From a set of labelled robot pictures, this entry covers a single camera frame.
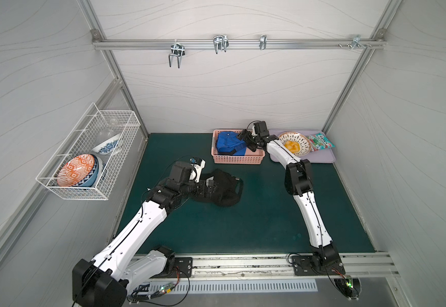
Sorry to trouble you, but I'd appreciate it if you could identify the blue baseball cap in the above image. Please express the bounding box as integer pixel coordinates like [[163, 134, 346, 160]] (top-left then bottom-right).
[[216, 131, 247, 156]]

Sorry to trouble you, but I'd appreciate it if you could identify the metal double hook middle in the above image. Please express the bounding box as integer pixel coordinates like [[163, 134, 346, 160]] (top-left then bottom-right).
[[213, 35, 229, 54]]

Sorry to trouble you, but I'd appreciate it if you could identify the aluminium crossbar rail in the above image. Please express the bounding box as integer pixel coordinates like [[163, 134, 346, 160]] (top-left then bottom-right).
[[93, 35, 387, 52]]

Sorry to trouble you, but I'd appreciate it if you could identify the small metal hook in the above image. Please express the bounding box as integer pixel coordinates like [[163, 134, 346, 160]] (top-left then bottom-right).
[[259, 35, 267, 51]]

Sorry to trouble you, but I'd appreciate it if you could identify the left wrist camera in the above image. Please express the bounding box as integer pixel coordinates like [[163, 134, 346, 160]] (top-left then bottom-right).
[[190, 157, 206, 183]]

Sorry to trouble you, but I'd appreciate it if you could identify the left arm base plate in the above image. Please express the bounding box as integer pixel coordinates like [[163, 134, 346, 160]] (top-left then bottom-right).
[[152, 256, 193, 279]]

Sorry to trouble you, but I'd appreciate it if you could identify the white perforated vent strip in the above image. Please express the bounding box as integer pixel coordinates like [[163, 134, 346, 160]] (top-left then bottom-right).
[[126, 279, 319, 296]]

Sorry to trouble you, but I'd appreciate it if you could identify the metal double hook left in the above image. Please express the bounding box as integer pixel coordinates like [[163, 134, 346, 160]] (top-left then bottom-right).
[[168, 42, 185, 68]]

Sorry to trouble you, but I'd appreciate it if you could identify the black baseball cap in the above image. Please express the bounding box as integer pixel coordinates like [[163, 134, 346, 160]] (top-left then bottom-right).
[[191, 169, 244, 207]]

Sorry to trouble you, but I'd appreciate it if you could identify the right base cable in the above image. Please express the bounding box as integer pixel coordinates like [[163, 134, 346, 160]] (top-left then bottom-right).
[[286, 250, 362, 300]]

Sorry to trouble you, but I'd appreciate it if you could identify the blue patterned bowl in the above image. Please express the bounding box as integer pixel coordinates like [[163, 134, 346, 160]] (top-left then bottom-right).
[[92, 134, 121, 156]]

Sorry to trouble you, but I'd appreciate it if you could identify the lilac tray mat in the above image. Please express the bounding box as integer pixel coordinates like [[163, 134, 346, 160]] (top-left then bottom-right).
[[270, 129, 336, 164]]

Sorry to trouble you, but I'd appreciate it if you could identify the left base cable bundle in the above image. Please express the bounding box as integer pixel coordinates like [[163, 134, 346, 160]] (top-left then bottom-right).
[[125, 264, 190, 307]]

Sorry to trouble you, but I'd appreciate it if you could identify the patterned bowl with fruit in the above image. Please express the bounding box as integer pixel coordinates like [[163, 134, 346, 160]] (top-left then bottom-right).
[[279, 131, 312, 156]]

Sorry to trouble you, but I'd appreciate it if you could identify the metal hook right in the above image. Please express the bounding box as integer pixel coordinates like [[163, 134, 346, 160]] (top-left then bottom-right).
[[337, 35, 372, 50]]

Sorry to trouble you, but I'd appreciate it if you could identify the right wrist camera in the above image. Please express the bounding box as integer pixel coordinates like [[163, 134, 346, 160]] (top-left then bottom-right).
[[252, 121, 270, 139]]

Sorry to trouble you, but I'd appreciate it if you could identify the orange patterned bowl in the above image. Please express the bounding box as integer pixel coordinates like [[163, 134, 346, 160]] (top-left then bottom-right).
[[57, 154, 95, 187]]

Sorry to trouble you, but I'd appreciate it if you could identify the metal double hook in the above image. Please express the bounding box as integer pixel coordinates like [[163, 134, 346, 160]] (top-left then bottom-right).
[[213, 35, 229, 54], [168, 42, 185, 68]]

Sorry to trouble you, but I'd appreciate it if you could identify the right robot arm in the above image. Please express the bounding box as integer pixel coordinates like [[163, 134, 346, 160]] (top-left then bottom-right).
[[238, 121, 340, 275]]

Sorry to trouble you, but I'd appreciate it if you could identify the green snack packet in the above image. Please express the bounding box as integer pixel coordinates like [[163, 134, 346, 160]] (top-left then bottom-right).
[[306, 133, 335, 152]]

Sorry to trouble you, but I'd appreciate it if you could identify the pink plastic basket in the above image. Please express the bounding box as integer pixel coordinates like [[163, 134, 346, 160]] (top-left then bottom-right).
[[211, 129, 266, 165]]

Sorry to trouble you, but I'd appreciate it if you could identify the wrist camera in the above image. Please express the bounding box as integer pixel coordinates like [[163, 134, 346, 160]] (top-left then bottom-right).
[[190, 157, 206, 183], [252, 121, 270, 139]]

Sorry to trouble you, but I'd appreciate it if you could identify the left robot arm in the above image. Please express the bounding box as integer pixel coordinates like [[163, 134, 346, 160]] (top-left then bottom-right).
[[72, 158, 206, 306]]

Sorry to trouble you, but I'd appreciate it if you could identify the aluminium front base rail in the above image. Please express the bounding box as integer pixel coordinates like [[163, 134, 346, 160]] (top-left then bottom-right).
[[83, 251, 400, 284]]

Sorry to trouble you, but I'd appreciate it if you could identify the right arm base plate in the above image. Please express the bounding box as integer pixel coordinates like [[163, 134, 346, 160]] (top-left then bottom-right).
[[286, 253, 346, 276]]

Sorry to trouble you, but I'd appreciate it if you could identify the white wire basket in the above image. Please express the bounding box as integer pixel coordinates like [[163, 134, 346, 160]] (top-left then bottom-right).
[[36, 104, 140, 201]]

